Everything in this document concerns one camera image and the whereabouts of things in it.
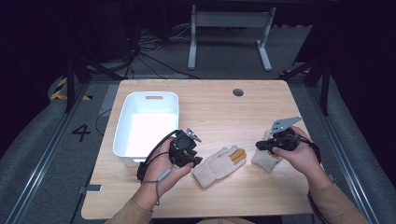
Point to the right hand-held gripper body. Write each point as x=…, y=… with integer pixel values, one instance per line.
x=285, y=137

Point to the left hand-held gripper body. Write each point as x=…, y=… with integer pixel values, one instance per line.
x=182, y=147

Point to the beige work glove yellow fingers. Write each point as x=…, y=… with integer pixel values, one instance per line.
x=264, y=160
x=214, y=166

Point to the white plastic bin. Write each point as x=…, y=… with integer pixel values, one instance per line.
x=146, y=130

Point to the person's right hand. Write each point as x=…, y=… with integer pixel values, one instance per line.
x=300, y=158

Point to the person's left hand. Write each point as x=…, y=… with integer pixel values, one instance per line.
x=165, y=172

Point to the black metal stand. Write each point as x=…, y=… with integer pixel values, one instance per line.
x=73, y=81
x=320, y=77

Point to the white metal desk frame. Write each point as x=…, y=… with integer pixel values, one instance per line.
x=230, y=20

